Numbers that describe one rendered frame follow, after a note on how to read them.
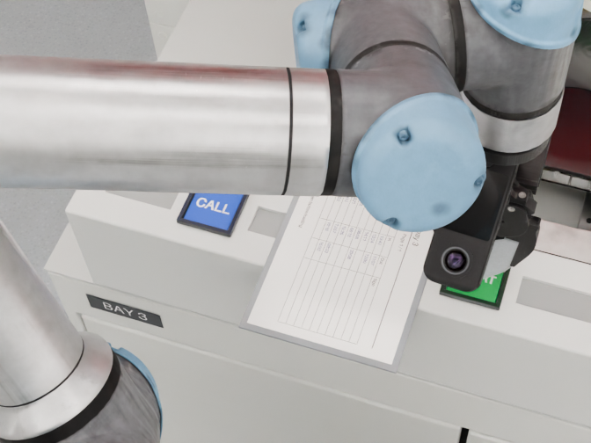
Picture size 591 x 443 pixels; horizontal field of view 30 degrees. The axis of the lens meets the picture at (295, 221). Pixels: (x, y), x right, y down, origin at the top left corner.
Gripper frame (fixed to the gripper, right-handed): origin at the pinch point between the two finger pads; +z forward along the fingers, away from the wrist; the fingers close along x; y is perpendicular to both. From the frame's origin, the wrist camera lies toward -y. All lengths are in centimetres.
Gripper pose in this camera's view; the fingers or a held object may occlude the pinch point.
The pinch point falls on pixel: (475, 275)
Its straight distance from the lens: 101.1
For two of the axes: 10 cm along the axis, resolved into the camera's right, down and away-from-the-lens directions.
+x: -9.4, -2.5, 2.2
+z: 0.5, 5.5, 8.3
